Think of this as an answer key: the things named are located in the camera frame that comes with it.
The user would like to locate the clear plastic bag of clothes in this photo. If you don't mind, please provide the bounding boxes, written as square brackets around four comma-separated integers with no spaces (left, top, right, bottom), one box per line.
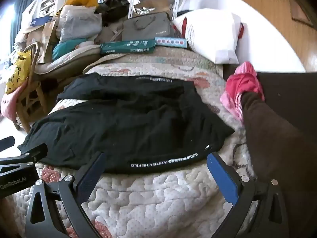
[56,5,103,42]

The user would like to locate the beige chair cushion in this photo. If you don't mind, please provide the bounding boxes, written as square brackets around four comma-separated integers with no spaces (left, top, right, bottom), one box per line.
[35,45,102,80]

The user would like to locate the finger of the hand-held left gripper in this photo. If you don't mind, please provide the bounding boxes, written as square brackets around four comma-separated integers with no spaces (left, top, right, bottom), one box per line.
[0,136,16,152]
[0,143,48,169]

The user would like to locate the black bag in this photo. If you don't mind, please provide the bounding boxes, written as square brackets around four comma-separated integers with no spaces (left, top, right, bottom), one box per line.
[95,0,130,26]

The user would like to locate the black pants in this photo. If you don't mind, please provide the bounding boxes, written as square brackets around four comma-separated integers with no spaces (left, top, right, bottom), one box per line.
[18,72,235,174]

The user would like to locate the silver foil bag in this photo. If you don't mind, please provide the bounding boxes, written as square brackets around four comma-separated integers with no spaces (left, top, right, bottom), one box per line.
[135,6,156,18]

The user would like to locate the wooden chair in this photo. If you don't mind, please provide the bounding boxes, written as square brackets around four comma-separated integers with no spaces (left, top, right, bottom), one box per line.
[15,42,50,132]

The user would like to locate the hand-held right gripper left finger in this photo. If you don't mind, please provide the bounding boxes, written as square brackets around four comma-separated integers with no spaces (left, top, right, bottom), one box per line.
[25,151,107,238]

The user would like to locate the pink striped sock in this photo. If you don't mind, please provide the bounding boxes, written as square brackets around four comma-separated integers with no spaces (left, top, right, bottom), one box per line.
[220,61,265,126]

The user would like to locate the wooden staircase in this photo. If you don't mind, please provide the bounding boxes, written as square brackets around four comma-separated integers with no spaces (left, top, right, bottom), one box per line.
[253,0,317,73]

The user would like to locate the teal folded cloth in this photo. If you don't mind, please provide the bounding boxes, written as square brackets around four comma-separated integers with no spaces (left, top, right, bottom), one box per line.
[52,38,92,60]

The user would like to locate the blue curtain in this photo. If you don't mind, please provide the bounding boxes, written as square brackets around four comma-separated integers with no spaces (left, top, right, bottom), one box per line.
[10,0,37,40]

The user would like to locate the white shelf unit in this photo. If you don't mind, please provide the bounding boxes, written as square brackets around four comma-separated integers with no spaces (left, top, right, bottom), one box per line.
[40,0,65,15]

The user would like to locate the quilted heart-print blanket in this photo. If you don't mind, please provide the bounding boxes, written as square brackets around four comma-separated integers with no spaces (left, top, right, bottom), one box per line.
[5,47,258,238]

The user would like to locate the long green cardboard box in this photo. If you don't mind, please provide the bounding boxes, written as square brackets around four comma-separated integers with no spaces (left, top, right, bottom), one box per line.
[100,40,156,55]

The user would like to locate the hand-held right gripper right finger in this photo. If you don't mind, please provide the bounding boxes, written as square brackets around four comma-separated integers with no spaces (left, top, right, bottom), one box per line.
[206,152,290,238]

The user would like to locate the grey laptop bag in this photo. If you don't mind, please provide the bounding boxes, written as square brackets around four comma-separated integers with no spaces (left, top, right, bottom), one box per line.
[122,12,174,42]

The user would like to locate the brown paper bag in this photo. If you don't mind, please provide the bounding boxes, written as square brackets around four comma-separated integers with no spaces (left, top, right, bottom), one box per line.
[26,20,60,63]

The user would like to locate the white pillow with red stripes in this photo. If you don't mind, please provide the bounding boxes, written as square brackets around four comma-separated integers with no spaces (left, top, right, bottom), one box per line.
[172,8,244,65]

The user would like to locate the yellow printed bag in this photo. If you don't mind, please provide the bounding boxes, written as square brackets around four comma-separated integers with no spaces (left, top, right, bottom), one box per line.
[5,51,31,95]

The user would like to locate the light blue flat box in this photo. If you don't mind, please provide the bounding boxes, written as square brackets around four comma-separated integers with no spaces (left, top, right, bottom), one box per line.
[155,37,187,49]

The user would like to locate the person's brown trouser leg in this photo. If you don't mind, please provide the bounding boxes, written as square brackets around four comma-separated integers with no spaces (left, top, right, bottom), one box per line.
[241,92,317,238]

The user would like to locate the white plastic bag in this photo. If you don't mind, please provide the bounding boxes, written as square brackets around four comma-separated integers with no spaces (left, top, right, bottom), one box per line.
[15,0,40,42]

